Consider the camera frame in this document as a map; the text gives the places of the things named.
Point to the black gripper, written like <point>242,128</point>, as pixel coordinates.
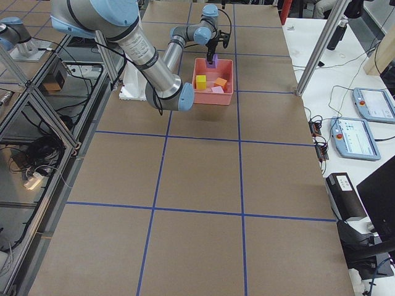
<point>212,46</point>

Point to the purple foam block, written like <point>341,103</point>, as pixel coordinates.
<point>215,62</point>

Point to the yellow foam block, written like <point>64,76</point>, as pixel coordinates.
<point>201,82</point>

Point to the orange foam block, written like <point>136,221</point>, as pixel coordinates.
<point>221,82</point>

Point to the light pink foam block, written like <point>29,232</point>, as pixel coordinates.
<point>217,89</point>

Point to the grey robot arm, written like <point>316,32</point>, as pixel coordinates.
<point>118,22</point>
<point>17,40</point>

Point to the pink plastic bin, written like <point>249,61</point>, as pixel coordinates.
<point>225,71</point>

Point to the black water bottle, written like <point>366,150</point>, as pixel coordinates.
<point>337,35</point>

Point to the lower teach pendant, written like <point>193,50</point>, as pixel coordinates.
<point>353,139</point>

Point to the teach pendant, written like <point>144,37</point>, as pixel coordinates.
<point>374,105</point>
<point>353,139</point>

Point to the upper teach pendant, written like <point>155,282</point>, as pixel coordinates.
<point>374,105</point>

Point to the black box with label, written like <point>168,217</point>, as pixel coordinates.
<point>343,197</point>

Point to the black monitor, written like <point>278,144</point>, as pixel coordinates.
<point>377,195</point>

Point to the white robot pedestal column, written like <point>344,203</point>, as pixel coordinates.
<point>134,85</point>

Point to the aluminium frame post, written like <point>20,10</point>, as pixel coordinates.
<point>323,40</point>

